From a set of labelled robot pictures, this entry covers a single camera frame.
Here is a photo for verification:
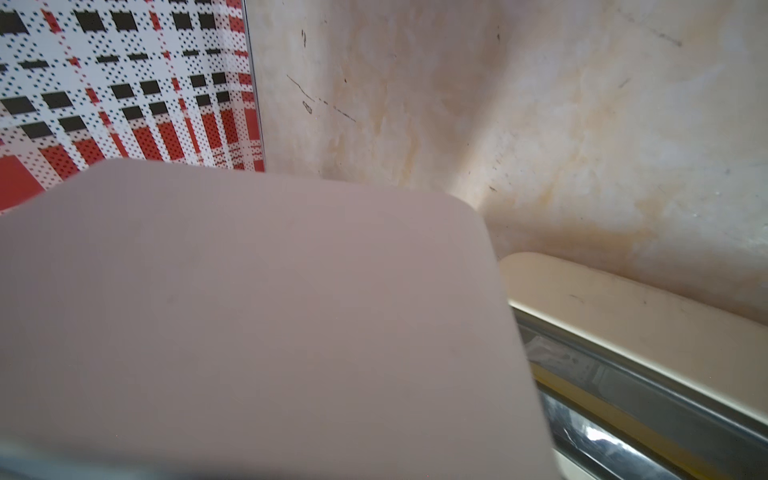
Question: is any cream box dark lid front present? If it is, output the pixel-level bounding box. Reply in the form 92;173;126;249
499;253;767;479

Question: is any white tissue box grey lid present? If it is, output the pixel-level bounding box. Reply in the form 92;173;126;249
1;159;559;479

